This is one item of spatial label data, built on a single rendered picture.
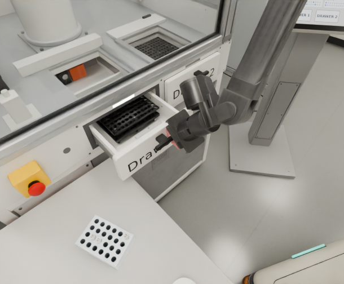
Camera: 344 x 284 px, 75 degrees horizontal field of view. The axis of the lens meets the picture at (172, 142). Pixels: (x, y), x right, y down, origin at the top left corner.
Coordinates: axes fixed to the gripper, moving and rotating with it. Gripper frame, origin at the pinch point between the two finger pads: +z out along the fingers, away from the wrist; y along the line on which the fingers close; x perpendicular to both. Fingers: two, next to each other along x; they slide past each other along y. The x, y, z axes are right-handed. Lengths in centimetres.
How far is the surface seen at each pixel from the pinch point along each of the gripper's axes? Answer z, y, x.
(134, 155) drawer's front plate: 1.9, 1.9, 11.7
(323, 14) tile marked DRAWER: -12, 6, -86
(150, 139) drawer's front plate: 0.2, 3.0, 5.7
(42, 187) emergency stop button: 9.5, 8.0, 34.4
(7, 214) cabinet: 24, 7, 46
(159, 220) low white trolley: 4.6, -17.7, 15.6
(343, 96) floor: 54, -68, -210
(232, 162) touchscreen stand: 71, -46, -69
